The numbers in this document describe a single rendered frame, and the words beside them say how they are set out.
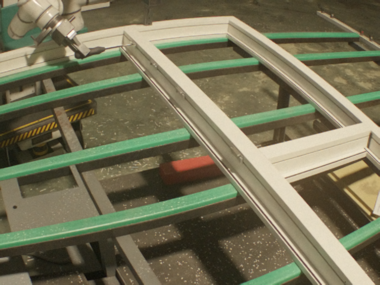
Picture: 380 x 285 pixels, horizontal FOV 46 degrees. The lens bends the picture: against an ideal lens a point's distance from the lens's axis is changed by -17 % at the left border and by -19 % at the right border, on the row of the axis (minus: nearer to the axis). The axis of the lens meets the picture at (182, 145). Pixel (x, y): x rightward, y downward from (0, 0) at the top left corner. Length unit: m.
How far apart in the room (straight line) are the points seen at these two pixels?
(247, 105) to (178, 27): 1.50
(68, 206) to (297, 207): 0.48
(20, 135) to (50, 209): 1.35
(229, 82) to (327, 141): 2.36
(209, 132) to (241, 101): 2.08
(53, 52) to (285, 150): 0.91
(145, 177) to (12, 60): 0.63
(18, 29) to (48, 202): 0.79
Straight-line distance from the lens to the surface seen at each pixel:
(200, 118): 1.27
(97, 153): 1.22
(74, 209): 1.08
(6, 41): 2.48
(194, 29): 1.88
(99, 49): 1.62
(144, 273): 0.97
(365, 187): 1.62
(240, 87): 3.49
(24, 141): 2.45
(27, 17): 1.64
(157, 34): 1.83
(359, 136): 1.30
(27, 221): 1.06
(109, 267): 1.29
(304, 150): 1.17
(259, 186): 1.07
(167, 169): 1.57
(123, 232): 1.04
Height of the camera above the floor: 1.55
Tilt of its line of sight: 33 degrees down
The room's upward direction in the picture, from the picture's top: 3 degrees clockwise
